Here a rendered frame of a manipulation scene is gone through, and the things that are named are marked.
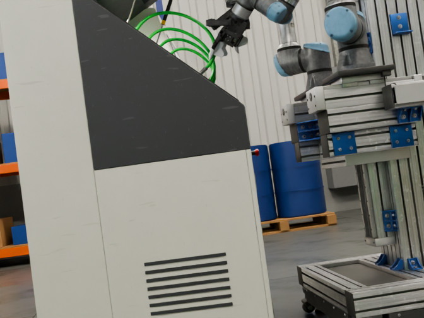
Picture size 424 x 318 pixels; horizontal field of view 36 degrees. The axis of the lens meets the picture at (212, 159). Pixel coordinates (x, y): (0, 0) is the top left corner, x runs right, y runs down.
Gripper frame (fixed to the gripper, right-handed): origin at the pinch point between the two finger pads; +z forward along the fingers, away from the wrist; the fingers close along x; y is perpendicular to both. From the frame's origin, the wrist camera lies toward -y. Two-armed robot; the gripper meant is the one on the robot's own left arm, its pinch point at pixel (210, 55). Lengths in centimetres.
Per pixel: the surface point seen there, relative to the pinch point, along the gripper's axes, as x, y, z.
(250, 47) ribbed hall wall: 659, -119, 128
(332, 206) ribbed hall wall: 642, 108, 250
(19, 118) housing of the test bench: -55, -37, 46
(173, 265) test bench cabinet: -53, 40, 59
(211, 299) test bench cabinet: -53, 58, 61
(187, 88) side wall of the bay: -35.6, 7.5, 5.6
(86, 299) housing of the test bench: -65, 21, 85
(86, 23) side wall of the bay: -40, -37, 6
